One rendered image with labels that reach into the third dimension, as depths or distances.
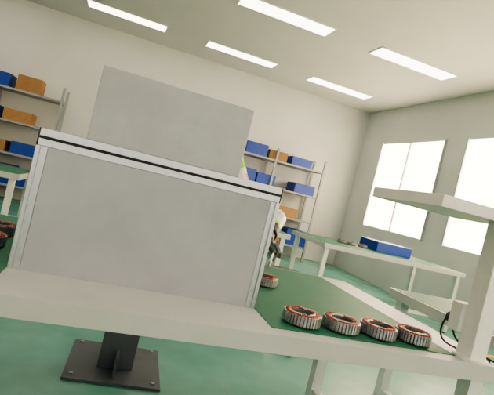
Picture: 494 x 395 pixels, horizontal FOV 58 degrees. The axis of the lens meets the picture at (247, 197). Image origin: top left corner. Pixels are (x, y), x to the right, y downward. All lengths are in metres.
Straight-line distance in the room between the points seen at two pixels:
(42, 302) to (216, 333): 0.40
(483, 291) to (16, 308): 1.26
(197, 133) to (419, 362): 0.90
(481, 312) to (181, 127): 1.04
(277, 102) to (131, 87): 7.79
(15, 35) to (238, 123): 7.63
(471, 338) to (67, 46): 7.94
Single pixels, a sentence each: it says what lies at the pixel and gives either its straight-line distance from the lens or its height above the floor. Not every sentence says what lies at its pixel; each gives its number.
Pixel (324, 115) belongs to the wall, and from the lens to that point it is 9.35.
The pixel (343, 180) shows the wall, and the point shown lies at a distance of 9.53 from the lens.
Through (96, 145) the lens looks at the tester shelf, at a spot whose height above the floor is 1.10.
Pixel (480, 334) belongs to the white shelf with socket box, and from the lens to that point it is 1.55.
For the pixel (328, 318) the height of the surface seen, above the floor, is 0.78.
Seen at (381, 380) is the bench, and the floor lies 0.25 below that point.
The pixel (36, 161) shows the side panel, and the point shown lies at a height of 1.03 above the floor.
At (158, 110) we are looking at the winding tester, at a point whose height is 1.24.
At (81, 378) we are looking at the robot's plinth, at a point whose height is 0.02.
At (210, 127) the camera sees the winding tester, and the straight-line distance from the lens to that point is 1.28.
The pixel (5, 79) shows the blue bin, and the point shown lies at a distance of 8.09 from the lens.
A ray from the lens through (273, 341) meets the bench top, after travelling 1.18.
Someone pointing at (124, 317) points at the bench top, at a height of 0.74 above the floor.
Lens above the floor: 1.08
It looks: 1 degrees down
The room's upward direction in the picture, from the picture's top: 14 degrees clockwise
